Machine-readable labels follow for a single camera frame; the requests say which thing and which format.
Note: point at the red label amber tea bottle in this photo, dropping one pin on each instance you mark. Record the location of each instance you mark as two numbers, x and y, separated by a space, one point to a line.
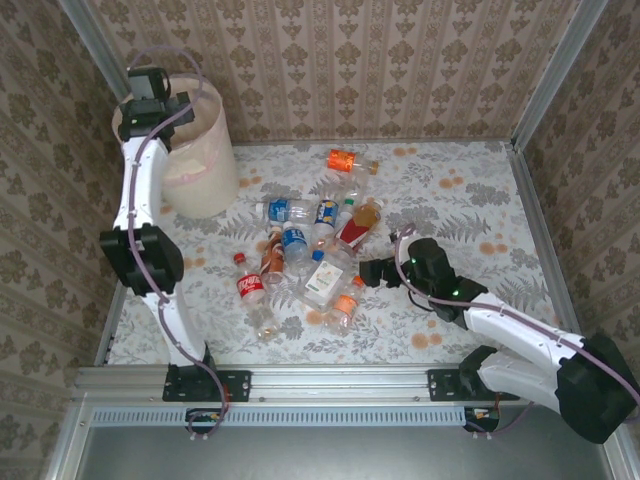
357 227

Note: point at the orange label orange cap bottle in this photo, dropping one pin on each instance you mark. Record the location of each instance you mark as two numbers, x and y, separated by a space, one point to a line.
346 303

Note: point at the square bottle white green label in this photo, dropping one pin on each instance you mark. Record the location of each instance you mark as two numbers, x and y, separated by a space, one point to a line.
325 280

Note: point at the blue bottle cap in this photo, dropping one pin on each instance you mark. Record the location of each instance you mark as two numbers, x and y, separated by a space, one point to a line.
318 255

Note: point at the small green cap bottle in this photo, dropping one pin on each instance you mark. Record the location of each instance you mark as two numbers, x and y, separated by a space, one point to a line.
349 202

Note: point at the blue yellow label bottle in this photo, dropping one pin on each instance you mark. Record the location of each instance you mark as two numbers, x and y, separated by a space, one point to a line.
326 212

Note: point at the clear unlabelled plastic bottle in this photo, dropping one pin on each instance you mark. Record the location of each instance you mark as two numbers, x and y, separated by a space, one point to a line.
350 187

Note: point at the blue label water bottle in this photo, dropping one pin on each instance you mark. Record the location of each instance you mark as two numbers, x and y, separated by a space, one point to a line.
295 245

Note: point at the brown label drink bottle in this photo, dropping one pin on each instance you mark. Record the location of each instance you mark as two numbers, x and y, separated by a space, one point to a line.
272 257

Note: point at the orange label clear bottle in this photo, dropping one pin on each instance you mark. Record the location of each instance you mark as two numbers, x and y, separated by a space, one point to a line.
342 161

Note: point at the blue label white cap bottle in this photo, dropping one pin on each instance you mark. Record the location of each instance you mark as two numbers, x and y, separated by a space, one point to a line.
279 210

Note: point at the red label cola bottle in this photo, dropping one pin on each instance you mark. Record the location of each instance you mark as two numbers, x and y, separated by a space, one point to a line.
250 286

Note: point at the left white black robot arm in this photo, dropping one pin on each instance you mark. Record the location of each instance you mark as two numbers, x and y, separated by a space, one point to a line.
142 185

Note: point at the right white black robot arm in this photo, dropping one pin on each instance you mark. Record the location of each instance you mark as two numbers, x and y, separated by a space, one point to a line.
520 325

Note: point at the pink plastic bin liner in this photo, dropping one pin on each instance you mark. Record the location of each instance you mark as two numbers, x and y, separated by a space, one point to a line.
202 125

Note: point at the beige round waste bin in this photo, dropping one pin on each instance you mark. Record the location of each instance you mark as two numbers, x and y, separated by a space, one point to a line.
200 190

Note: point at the grey sheet metal panel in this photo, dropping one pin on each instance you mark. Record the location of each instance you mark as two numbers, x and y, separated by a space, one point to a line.
325 455

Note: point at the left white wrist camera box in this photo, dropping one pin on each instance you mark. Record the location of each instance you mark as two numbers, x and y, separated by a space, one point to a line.
182 96

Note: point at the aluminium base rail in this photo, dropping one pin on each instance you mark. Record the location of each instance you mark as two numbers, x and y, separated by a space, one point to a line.
340 382

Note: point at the aluminium frame post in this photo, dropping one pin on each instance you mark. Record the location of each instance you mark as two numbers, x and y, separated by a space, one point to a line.
85 25
560 70

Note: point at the aluminium table side rail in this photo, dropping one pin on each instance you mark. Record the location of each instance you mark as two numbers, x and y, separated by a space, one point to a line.
530 200

